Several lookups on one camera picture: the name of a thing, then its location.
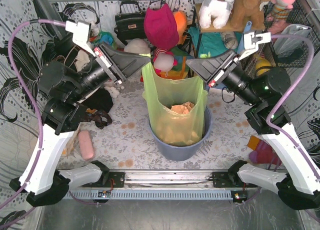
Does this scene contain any green trash bag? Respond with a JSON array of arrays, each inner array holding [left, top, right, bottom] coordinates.
[[141, 62, 208, 141]]

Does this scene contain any blue trash bin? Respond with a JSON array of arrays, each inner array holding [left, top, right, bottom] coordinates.
[[148, 106, 213, 161]]

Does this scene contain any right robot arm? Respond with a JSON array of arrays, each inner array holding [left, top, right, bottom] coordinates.
[[186, 50, 320, 210]]

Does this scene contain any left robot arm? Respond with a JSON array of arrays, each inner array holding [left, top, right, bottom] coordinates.
[[9, 43, 150, 207]]

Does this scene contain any cream canvas tote bag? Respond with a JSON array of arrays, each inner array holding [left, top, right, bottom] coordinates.
[[74, 50, 90, 72]]

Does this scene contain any colorful patterned bag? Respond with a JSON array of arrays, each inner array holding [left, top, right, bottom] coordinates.
[[90, 31, 117, 49]]

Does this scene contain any brown patterned bag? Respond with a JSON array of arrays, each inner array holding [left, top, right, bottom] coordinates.
[[84, 108, 113, 129]]

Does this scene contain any blue floor sweeper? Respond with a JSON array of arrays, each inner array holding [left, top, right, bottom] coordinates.
[[237, 21, 252, 55]]

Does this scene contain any grey sneaker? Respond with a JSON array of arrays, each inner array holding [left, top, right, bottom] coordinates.
[[220, 32, 238, 50]]

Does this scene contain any cream plush sheep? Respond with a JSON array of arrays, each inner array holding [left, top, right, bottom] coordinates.
[[123, 38, 151, 54]]

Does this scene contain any teal folded cloth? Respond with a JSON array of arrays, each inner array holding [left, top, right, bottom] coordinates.
[[188, 27, 228, 57]]

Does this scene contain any rainbow striped cloth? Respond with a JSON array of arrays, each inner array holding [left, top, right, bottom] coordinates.
[[156, 46, 194, 80]]

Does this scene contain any yellow plush duck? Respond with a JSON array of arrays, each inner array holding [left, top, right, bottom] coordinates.
[[255, 56, 272, 76]]

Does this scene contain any wooden metal shelf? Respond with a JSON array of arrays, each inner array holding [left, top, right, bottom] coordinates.
[[191, 4, 265, 58]]

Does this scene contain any black leather handbag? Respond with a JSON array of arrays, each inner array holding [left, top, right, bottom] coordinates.
[[114, 1, 147, 45]]

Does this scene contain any pink white plush toy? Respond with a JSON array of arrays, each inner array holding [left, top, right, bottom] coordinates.
[[153, 48, 178, 74]]

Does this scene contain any black cloth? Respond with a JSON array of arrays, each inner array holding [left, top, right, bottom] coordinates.
[[82, 88, 114, 113]]

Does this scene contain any crumpled brown paper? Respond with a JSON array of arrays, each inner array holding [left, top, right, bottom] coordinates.
[[170, 102, 195, 114]]

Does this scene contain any silver foil pouch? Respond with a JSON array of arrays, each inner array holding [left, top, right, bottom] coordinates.
[[273, 24, 312, 55]]

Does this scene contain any brown teddy bear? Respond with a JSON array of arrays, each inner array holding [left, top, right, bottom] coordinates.
[[230, 0, 271, 30]]

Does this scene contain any white plush dog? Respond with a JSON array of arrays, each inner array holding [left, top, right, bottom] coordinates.
[[199, 0, 235, 29]]

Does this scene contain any pink eyeglass case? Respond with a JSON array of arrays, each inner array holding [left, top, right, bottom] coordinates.
[[78, 130, 95, 160]]

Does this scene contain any black wire basket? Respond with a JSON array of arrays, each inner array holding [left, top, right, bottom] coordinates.
[[263, 2, 320, 68]]

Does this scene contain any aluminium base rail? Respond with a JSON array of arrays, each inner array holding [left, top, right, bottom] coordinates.
[[37, 168, 306, 200]]

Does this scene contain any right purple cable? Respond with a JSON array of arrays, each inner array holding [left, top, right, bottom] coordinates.
[[265, 34, 320, 180]]

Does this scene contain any purple cable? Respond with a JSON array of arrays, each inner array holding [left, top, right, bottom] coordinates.
[[0, 19, 68, 210], [265, 34, 320, 180]]

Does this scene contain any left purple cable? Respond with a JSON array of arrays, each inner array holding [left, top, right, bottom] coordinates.
[[0, 19, 68, 210]]

